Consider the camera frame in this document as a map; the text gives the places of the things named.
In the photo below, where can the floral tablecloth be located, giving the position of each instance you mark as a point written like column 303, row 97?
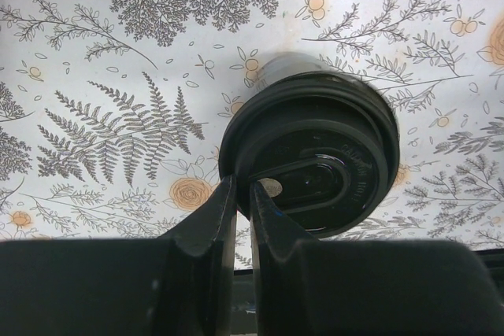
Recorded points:
column 112, row 111

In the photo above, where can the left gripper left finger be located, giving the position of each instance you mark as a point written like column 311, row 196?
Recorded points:
column 179, row 283

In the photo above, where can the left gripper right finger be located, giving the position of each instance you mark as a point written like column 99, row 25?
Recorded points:
column 305, row 286

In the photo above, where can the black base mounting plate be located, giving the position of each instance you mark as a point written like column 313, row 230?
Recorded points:
column 243, row 317

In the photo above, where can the black coffee cup lid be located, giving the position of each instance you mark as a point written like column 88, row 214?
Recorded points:
column 329, row 144

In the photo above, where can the black coffee cup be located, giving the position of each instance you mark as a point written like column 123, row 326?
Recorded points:
column 289, row 65

